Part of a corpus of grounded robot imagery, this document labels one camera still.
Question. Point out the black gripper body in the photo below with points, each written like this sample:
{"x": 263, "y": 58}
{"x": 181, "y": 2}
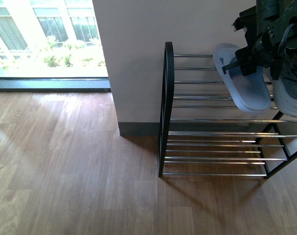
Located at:
{"x": 271, "y": 36}

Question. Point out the grey knit sneaker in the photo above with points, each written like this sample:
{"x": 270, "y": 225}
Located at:
{"x": 285, "y": 91}

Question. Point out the white slide sandal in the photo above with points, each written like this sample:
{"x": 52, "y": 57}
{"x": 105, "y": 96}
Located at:
{"x": 246, "y": 83}

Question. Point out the black metal shoe rack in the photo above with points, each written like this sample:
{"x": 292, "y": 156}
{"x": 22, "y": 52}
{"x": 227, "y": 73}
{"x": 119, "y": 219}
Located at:
{"x": 202, "y": 123}

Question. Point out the window frame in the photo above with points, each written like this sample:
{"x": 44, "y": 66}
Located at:
{"x": 55, "y": 84}

